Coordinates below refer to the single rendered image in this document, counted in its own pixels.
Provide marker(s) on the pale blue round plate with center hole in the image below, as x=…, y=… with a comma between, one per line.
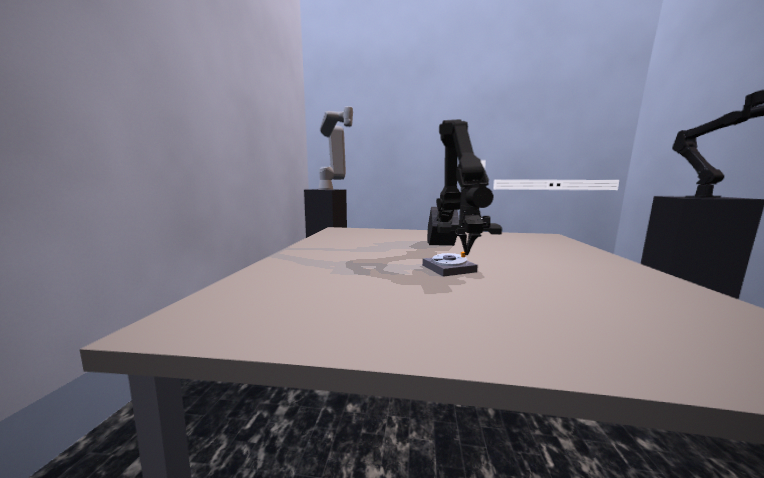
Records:
x=460, y=259

